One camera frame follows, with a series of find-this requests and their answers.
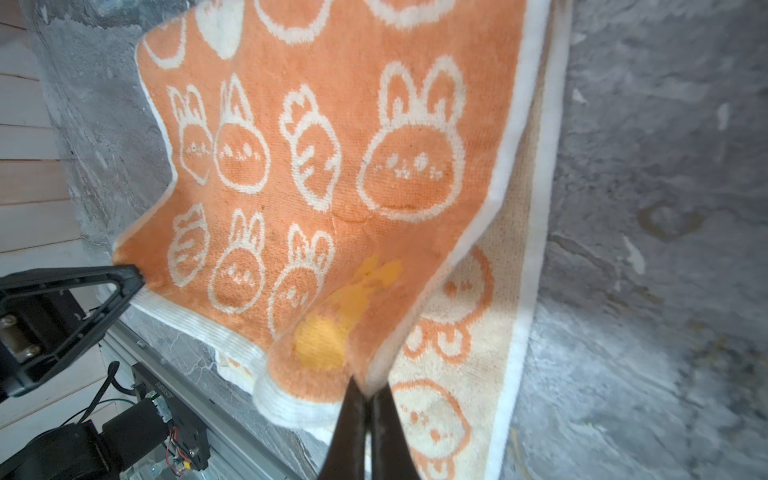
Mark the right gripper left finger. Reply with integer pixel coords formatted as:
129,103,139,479
317,378,368,480

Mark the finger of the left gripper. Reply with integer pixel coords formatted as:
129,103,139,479
1,265,145,399

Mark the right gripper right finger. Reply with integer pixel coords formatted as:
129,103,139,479
370,385,420,480

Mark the orange patterned towel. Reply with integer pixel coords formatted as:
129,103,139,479
113,1,572,479

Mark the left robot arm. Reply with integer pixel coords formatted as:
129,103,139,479
1,265,169,479

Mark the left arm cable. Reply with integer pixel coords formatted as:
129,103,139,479
59,359,139,427

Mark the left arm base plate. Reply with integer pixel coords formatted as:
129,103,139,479
132,362,210,475

